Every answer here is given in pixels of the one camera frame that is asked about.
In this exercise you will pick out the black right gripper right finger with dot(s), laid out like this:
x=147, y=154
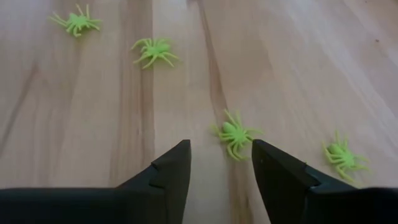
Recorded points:
x=289, y=193

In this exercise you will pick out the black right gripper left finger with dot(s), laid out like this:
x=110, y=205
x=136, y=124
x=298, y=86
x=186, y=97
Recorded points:
x=140, y=202

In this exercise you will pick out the green plastic spider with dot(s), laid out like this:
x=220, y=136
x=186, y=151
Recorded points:
x=236, y=133
x=76, y=21
x=155, y=49
x=343, y=155

